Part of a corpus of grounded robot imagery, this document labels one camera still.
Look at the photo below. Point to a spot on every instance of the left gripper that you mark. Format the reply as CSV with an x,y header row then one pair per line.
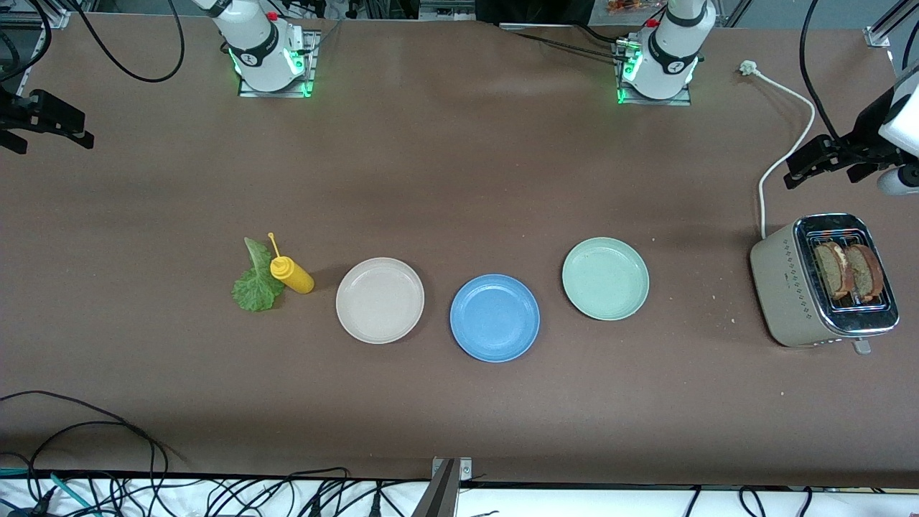
x,y
864,132

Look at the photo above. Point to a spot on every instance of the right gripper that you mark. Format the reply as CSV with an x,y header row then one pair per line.
x,y
16,112

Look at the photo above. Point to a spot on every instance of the brown bread slice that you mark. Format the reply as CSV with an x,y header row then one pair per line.
x,y
867,273
831,269

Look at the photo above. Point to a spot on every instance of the green lettuce leaf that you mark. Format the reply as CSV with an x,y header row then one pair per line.
x,y
253,291

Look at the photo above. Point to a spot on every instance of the yellow squeeze bottle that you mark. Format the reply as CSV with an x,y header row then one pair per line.
x,y
294,276

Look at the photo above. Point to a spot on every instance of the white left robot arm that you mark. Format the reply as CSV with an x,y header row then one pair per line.
x,y
671,50

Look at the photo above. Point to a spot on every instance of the light green plate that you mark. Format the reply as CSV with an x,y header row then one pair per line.
x,y
605,278

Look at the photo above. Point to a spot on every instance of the blue plate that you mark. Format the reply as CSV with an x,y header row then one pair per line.
x,y
495,318

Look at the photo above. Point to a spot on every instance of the beige plate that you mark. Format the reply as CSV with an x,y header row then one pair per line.
x,y
380,300

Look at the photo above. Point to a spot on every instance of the beige chrome toaster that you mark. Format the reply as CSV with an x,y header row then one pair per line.
x,y
782,287

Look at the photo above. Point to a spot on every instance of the orange packet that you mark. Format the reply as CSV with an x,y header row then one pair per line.
x,y
624,7

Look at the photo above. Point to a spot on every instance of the white lower shelf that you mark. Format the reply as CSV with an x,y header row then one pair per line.
x,y
574,505

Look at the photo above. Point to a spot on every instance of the aluminium frame profile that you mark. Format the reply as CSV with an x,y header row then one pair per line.
x,y
56,18
879,36

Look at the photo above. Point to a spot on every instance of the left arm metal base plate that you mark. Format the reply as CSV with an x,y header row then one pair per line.
x,y
653,103

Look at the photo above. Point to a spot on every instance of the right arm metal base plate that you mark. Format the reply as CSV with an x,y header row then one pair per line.
x,y
313,57

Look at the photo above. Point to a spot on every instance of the grey metal bracket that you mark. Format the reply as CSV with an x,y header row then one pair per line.
x,y
441,495

